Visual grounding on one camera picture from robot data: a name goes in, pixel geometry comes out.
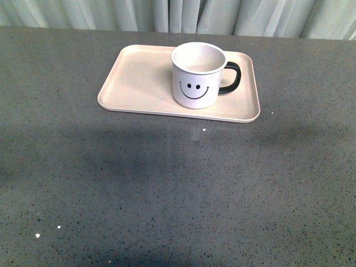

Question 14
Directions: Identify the white smiley mug black handle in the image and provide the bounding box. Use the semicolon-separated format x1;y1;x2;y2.
171;42;242;109

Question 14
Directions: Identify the grey curtain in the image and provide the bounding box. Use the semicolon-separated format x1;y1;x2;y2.
1;0;355;41

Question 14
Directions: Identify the beige rectangular tray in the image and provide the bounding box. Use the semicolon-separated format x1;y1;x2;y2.
97;44;260;123

